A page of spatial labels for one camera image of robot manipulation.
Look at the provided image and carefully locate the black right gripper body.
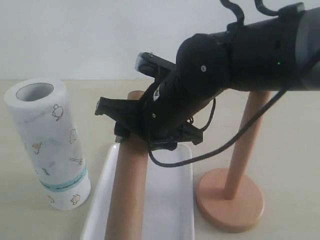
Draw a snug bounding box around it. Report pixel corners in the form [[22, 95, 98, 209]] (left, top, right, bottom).
[[141, 71, 217, 151]]

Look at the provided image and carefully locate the printed white paper towel roll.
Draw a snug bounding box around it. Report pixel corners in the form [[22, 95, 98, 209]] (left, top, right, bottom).
[[4, 78, 91, 211]]

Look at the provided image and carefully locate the brown cardboard tube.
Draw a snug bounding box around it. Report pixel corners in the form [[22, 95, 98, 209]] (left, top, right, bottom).
[[102, 90, 150, 240]]

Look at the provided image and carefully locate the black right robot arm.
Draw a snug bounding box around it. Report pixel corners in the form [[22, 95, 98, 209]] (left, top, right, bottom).
[[95, 0, 320, 150]]

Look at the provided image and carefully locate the wooden paper towel holder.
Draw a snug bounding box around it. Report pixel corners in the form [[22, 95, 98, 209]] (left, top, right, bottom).
[[195, 89, 265, 236]]

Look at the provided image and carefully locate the white rectangular tray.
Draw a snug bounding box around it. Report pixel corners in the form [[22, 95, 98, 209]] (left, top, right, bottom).
[[80, 144, 195, 240]]

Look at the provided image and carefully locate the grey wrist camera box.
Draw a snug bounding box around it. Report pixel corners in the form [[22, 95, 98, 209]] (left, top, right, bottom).
[[134, 52, 176, 78]]

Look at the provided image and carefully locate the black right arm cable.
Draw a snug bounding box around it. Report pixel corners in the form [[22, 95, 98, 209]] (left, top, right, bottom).
[[147, 87, 288, 168]]

